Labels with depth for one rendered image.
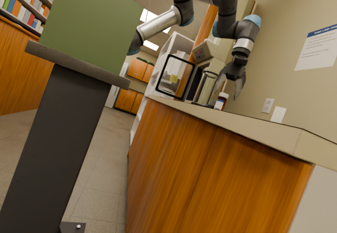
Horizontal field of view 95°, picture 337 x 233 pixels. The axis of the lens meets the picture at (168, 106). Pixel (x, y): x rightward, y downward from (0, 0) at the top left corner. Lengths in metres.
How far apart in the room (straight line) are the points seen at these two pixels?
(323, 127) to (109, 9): 1.13
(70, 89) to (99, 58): 0.15
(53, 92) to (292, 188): 0.69
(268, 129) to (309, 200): 0.11
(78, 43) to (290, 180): 0.67
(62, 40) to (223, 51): 1.16
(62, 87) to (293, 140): 0.66
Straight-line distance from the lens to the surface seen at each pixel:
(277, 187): 0.32
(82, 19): 0.68
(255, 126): 0.33
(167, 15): 1.04
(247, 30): 0.78
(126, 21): 0.68
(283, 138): 0.29
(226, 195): 0.40
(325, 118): 1.14
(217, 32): 0.82
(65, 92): 0.68
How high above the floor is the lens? 0.91
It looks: 1 degrees down
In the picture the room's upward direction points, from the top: 21 degrees clockwise
